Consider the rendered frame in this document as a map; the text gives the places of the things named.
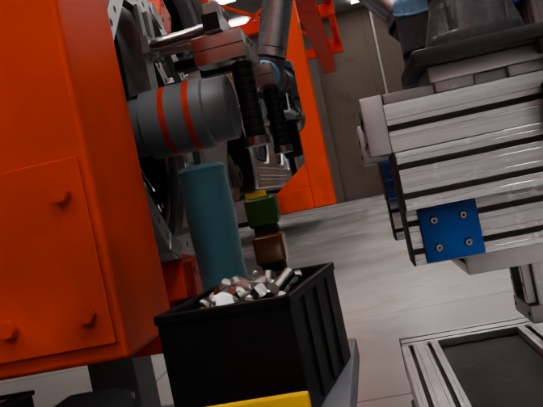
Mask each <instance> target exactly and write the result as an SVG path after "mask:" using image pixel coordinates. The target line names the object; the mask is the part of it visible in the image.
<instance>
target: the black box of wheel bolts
mask: <svg viewBox="0 0 543 407"><path fill-rule="evenodd" d="M334 269H335V267H334V263H333V262H327V263H322V264H318V265H312V266H303V267H299V268H294V269H291V268H289V267H285V268H284V270H283V271H276V272H274V271H271V270H265V271H262V270H261V271H254V272H253V273H252V274H251V275H248V276H247V277H241V276H238V275H236V276H234V277H233V278H231V279H226V278H224V279H223V280H222V282H221V283H220V284H218V285H217V286H215V287H212V288H210V289H208V290H207V291H205V292H202V293H200V294H199V295H197V296H194V297H192V298H191V299H189V300H186V301H184V302H183V303H181V304H178V305H176V306H174V307H173V308H170V309H168V310H167V311H165V312H164V313H161V314H159V315H157V316H156V317H154V324H155V326H157V327H158V332H159V336H160V340H161V344H162V351H163V355H164V359H165V363H166V369H167V374H168V378H169V382H170V389H171V393H172V397H173V401H174V405H175V407H207V406H212V405H221V404H227V403H232V402H237V401H246V400H251V399H257V398H262V397H271V396H276V395H282V394H287V393H292V392H301V391H308V392H309V397H310V401H311V405H312V407H321V405H322V403H323V401H324V400H325V399H326V396H327V395H328V393H329V391H330V390H331V388H332V387H333V385H334V383H335V381H336V380H337V379H338V377H339V375H340V373H341V372H342V370H343V369H344V367H345V365H346V364H347V361H348V360H349V359H350V357H351V352H350V349H349V345H348V340H347V334H346V330H345V325H344V321H343V314H342V310H341V306H340V302H339V295H338V291H337V287H336V282H335V276H334V272H333V270H334Z"/></svg>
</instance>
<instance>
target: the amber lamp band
mask: <svg viewBox="0 0 543 407"><path fill-rule="evenodd" d="M252 243H253V246H254V251H255V258H256V262H257V265H258V266H268V265H272V264H277V263H281V262H285V261H286V260H287V259H288V258H289V252H288V246H287V242H286V237H285V233H284V231H282V230H280V231H279V232H277V233H270V234H266V235H262V236H257V237H253V239H252Z"/></svg>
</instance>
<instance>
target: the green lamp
mask: <svg viewBox="0 0 543 407"><path fill-rule="evenodd" d="M244 204H245V209H246V215H247V219H248V224H249V227H250V229H259V228H263V227H267V226H271V225H275V224H279V223H280V222H281V221H282V218H281V214H280V207H279V203H278V199H277V196H276V195H274V194H272V195H265V196H260V197H256V198H253V199H247V200H246V201H245V203H244Z"/></svg>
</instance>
